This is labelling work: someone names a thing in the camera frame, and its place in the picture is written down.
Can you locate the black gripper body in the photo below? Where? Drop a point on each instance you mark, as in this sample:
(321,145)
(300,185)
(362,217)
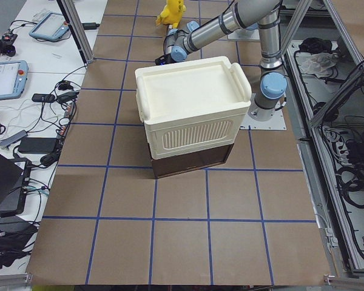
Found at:
(161,60)

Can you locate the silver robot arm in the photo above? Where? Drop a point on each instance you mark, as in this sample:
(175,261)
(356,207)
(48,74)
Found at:
(252,21)

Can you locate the yellow dinosaur plush toy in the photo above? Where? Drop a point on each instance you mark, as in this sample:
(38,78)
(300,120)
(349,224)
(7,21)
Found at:
(171,14)

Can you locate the far blue teach pendant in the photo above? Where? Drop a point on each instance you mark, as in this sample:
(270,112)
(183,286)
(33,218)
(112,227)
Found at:
(50,28)

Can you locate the blue teach pendant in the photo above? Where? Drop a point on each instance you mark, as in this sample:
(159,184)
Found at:
(50,28)
(13,77)

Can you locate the near blue teach pendant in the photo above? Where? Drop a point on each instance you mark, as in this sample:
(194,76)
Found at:
(13,77)

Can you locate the black power adapter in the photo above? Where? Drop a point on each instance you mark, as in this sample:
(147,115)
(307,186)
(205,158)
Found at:
(31,145)

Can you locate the black laptop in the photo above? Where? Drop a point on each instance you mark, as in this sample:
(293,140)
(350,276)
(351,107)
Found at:
(14,178)

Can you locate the aluminium frame post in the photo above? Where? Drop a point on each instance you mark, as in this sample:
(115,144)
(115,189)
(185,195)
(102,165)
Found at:
(71,17)

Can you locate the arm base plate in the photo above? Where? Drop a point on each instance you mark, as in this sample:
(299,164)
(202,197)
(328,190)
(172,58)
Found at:
(260,119)

